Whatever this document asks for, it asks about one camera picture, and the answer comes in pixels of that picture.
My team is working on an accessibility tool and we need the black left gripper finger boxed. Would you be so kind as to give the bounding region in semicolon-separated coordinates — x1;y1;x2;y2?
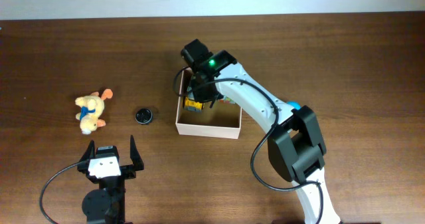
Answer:
130;135;144;170
80;140;96;162

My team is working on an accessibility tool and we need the colourful puzzle cube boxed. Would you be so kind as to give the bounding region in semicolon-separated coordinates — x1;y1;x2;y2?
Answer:
218;96;236;104

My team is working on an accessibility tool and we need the beige cardboard box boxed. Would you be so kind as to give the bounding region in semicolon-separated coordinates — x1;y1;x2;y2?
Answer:
175;67;243;140

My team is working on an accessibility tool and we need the yellow grey toy truck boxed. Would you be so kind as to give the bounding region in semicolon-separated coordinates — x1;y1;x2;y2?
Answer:
183;92;204;112

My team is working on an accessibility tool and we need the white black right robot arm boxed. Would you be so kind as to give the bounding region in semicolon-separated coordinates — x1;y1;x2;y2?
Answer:
181;49;342;223

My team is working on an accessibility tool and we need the yellow plush duck toy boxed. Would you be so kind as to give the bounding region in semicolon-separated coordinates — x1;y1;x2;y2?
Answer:
75;88;113;135

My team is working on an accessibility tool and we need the black round lid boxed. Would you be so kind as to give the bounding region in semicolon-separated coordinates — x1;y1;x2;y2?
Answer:
135;108;153;125

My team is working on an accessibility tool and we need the blue ball toy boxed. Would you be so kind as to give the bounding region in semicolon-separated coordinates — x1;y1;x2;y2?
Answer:
287;101;301;110

